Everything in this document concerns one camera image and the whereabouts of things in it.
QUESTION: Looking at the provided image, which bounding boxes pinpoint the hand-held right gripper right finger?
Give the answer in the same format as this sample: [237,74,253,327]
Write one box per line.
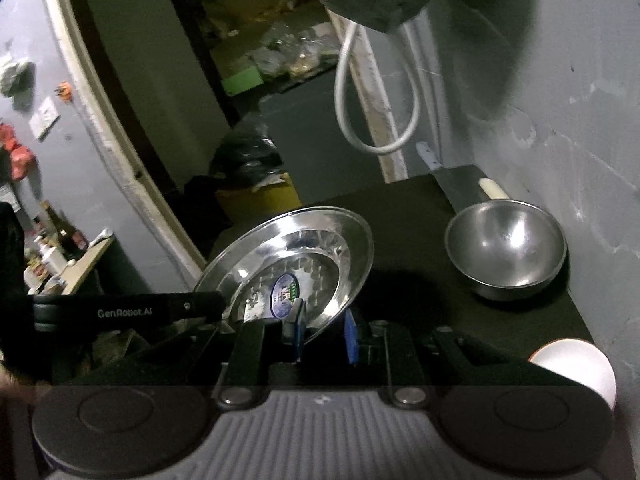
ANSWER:
[345,310,583,407]

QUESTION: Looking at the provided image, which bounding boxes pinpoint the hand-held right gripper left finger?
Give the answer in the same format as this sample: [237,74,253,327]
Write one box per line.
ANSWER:
[87,300,307,408]

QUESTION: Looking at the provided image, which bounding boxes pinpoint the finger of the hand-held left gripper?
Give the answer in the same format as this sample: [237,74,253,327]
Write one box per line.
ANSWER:
[32,290,226,334]

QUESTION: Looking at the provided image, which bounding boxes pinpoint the steel plate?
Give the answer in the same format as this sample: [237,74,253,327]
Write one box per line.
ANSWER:
[194,206,375,347]

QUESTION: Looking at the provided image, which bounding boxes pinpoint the white pump bottle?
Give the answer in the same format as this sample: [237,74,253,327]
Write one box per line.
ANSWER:
[40,239,68,276]

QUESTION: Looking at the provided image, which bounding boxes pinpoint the dark glass bottle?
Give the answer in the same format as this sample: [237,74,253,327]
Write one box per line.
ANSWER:
[56,209,90,260]

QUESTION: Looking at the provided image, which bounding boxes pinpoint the wooden counter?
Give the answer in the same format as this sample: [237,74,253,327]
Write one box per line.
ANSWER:
[25,236,117,297]

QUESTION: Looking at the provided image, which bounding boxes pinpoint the red plastic bags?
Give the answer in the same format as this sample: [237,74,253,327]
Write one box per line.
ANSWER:
[0,121,37,182]

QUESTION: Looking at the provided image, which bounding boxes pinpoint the black plastic bag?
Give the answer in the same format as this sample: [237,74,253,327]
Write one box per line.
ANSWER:
[209,129,282,192]

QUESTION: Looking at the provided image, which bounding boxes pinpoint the dark cabinet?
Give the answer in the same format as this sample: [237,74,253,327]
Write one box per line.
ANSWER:
[260,91,386,206]

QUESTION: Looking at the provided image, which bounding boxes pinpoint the white round object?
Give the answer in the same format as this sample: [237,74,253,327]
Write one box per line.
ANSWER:
[529,338,617,409]

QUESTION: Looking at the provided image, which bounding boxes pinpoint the green box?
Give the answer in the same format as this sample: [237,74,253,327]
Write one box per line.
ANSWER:
[224,67,264,97]

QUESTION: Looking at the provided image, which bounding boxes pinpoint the cluttered storage shelf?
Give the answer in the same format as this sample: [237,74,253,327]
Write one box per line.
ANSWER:
[200,0,348,97]

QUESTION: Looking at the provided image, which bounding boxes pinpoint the white door frame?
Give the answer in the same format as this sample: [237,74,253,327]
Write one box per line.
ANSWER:
[42,0,410,292]

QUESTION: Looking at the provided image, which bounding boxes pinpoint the white wall switch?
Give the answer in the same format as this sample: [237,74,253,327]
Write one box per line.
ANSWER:
[29,97,61,141]

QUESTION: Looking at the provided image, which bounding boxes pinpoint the cream handle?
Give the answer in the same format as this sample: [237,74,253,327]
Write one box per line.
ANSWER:
[478,177,511,204]

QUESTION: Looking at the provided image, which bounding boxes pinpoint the green item on wall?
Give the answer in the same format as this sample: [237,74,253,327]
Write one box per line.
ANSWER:
[0,56,37,97]

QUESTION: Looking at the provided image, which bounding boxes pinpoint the white hose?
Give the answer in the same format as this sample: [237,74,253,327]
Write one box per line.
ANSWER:
[334,24,422,156]

